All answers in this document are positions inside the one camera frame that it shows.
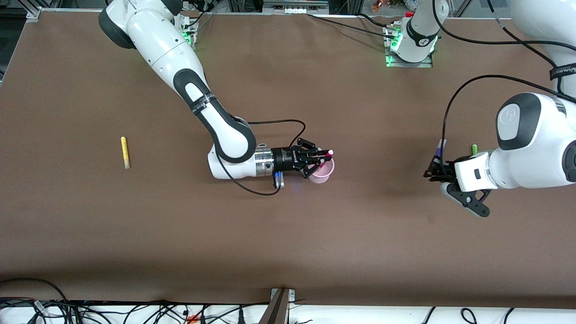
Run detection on pink plastic cup holder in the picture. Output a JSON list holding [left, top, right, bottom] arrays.
[[308, 157, 336, 185]]

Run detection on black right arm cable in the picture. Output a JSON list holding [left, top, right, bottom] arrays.
[[216, 119, 307, 197]]

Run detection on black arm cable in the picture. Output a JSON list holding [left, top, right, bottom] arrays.
[[216, 119, 307, 197], [431, 0, 576, 156]]

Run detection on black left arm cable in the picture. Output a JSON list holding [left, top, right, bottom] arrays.
[[431, 0, 576, 156]]

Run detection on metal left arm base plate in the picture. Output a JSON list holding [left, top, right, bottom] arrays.
[[384, 22, 434, 68]]

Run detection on black cable across table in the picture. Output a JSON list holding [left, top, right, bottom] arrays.
[[307, 13, 399, 37]]

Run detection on metal table edge bracket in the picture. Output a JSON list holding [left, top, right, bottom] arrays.
[[259, 287, 297, 324]]

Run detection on metal frame rail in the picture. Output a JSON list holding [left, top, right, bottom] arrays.
[[262, 0, 330, 15]]

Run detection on black looped floor cable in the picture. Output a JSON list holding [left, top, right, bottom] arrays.
[[0, 278, 69, 307]]

